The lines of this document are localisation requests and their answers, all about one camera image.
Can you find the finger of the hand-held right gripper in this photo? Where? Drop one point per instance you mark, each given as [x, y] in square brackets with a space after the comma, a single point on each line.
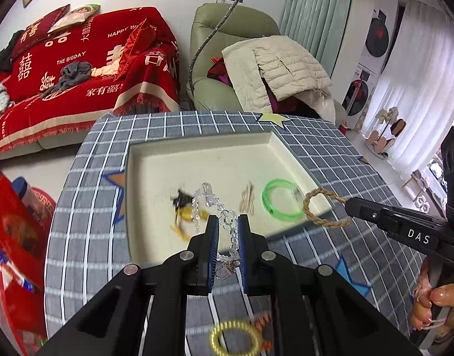
[371, 213]

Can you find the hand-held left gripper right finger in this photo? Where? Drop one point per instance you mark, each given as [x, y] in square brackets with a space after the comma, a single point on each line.
[243, 241]

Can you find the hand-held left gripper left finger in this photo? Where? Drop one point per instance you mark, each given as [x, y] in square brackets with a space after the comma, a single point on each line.
[212, 241]

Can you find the beige wooden hair clip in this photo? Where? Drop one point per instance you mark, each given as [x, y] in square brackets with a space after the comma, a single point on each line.
[247, 200]

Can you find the green translucent bangle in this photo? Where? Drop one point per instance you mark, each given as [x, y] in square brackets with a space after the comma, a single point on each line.
[266, 200]

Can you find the black hair clip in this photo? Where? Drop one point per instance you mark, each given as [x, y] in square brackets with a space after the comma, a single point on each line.
[182, 197]

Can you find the shallow grey cardboard box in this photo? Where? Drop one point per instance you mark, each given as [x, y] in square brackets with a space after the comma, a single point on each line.
[197, 163]

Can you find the person's right hand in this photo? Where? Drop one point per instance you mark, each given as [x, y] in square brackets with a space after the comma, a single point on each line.
[442, 304]

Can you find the large blue star sticker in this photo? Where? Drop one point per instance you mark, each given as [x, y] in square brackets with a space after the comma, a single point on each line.
[343, 270]

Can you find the white washing machine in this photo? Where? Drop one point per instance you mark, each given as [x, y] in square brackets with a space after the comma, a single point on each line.
[356, 94]

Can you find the yellow star sticker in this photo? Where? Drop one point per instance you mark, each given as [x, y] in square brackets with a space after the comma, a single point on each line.
[273, 118]

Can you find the white sheer curtain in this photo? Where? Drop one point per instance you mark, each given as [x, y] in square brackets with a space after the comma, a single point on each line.
[416, 81]

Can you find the red and purple clothes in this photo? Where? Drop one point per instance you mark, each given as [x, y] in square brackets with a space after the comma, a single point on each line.
[219, 72]

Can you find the red patterned rug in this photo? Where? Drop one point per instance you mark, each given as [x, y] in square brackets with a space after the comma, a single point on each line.
[45, 202]

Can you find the beige down jacket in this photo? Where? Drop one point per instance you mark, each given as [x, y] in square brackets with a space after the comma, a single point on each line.
[282, 66]

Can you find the white dryer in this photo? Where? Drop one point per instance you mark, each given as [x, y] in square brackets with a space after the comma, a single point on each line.
[379, 37]

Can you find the red covered sofa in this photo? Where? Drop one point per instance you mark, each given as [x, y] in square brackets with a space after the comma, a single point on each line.
[100, 92]

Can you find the grey sofa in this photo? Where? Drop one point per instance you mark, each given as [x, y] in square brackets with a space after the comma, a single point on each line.
[45, 144]

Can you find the blue lid jar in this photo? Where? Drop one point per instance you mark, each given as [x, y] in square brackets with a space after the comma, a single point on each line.
[24, 193]

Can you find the red gift bag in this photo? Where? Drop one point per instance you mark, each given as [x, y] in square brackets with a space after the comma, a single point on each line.
[15, 230]

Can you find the red satin cushion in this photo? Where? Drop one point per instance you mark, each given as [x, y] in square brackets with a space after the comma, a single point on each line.
[136, 46]

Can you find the green curtain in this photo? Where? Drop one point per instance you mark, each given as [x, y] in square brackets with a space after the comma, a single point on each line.
[316, 3]

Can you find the grey garment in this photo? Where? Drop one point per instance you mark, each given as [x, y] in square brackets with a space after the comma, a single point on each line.
[73, 72]

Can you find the green armchair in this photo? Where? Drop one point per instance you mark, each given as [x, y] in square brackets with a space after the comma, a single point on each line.
[230, 22]

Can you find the white printed pillow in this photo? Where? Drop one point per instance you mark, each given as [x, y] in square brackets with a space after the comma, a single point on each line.
[74, 16]

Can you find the red printed pillow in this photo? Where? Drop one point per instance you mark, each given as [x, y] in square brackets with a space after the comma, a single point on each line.
[37, 29]

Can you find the black clothes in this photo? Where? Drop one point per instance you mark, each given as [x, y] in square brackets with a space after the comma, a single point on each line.
[6, 55]

